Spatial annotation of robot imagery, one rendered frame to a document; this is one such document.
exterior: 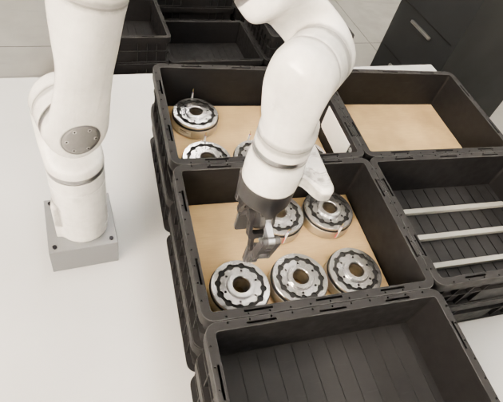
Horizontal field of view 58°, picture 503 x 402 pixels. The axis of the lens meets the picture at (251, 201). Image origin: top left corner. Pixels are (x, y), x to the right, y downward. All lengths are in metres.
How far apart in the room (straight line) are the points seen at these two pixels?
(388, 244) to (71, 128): 0.58
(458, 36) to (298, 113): 1.88
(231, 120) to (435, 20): 1.51
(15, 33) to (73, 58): 2.28
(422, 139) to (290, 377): 0.74
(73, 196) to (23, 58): 1.93
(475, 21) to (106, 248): 1.84
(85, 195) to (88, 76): 0.25
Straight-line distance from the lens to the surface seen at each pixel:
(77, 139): 0.67
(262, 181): 0.54
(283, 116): 0.47
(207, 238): 0.84
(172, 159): 0.82
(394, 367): 0.84
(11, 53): 2.71
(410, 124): 1.29
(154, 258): 0.96
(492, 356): 1.13
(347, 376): 0.79
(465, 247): 1.07
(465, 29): 2.28
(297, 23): 0.49
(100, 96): 0.64
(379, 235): 0.91
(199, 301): 0.66
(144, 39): 1.75
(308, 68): 0.43
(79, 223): 0.85
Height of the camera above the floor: 1.52
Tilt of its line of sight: 49 degrees down
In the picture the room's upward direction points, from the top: 18 degrees clockwise
